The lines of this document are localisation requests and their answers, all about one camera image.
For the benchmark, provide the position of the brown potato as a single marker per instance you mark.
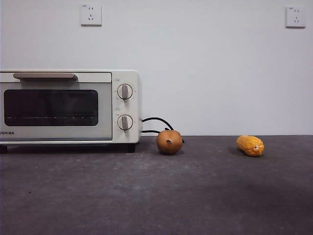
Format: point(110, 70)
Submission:
point(169, 143)

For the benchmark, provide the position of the yellow corn cob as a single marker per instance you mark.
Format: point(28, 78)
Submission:
point(249, 145)

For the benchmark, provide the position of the white wall socket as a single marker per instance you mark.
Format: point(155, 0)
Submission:
point(91, 14)
point(295, 16)

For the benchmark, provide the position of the beige round oven knob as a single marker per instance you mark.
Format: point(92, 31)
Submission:
point(125, 122)
point(125, 91)

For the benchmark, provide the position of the cream white toaster oven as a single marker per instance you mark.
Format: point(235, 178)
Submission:
point(127, 107)

